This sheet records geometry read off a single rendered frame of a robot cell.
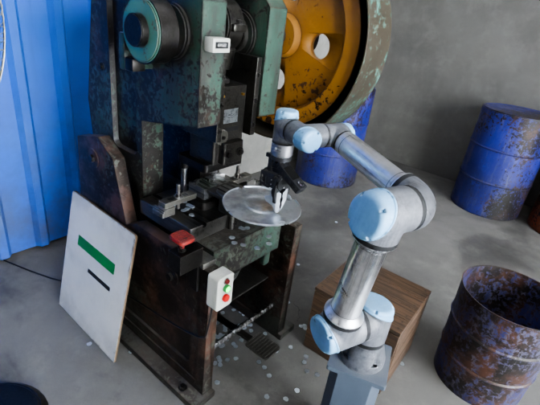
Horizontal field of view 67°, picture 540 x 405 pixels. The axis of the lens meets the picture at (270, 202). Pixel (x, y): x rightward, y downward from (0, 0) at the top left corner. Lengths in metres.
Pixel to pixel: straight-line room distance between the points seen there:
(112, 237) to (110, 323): 0.37
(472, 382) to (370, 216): 1.25
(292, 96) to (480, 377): 1.40
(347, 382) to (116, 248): 1.02
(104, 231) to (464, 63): 3.66
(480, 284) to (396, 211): 1.29
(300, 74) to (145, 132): 0.66
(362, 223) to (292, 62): 0.95
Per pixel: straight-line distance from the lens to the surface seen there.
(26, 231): 2.67
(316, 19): 1.70
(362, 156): 1.20
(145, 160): 1.64
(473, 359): 1.99
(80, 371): 1.97
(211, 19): 1.31
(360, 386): 1.43
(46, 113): 2.48
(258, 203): 1.48
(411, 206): 0.99
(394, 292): 1.96
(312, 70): 1.70
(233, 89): 1.48
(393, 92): 4.75
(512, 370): 2.00
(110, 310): 1.89
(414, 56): 4.66
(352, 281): 1.09
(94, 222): 1.89
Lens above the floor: 1.45
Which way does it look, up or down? 26 degrees down
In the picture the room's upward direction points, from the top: 8 degrees clockwise
